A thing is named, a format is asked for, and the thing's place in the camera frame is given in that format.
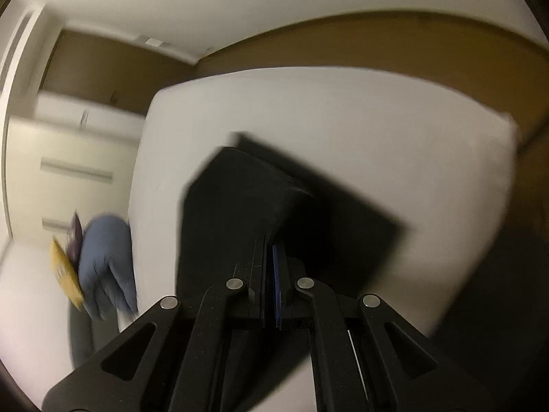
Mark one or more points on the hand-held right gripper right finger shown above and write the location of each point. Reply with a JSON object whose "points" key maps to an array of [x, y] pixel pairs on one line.
{"points": [[278, 285]]}

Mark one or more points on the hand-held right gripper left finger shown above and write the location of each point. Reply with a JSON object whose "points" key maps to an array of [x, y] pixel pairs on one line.
{"points": [[262, 285]]}

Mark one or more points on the black denim pants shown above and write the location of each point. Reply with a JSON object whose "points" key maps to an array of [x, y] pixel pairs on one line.
{"points": [[257, 197]]}

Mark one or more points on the blue rolled duvet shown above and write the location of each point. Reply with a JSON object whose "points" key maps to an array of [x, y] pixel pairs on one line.
{"points": [[105, 261]]}

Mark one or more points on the bed with white sheet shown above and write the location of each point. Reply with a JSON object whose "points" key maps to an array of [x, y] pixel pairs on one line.
{"points": [[364, 128]]}

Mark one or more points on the purple pillow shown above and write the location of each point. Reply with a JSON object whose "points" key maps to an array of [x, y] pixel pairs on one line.
{"points": [[76, 236]]}

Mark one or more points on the yellow pillow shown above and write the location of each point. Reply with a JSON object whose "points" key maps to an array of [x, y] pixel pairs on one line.
{"points": [[66, 277]]}

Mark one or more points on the white wardrobe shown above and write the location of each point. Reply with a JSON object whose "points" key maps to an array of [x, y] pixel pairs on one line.
{"points": [[64, 158]]}

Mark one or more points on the beige wall socket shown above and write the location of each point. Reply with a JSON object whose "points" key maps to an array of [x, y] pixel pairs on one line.
{"points": [[153, 42]]}

